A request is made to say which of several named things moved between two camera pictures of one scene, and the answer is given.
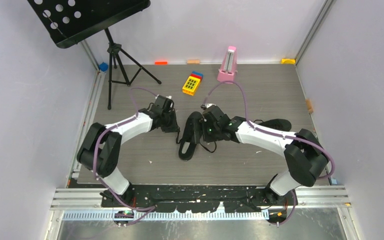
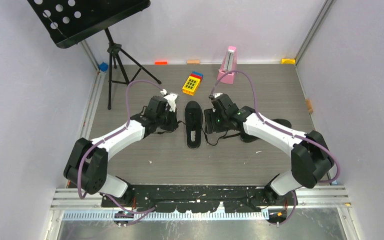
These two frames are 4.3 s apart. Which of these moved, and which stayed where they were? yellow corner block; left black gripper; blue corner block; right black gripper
Moved: right black gripper
Stayed: blue corner block; yellow corner block; left black gripper
